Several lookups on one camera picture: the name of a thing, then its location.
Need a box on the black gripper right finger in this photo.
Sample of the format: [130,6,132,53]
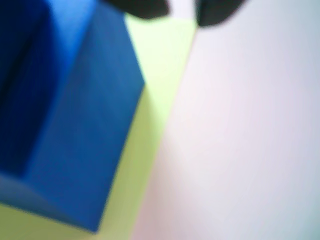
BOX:
[194,0,247,28]

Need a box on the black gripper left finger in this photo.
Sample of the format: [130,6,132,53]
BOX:
[104,0,171,20]

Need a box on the large blue cube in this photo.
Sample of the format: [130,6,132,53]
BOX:
[0,0,146,234]

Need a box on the green paper square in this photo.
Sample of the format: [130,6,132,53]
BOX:
[0,13,198,240]

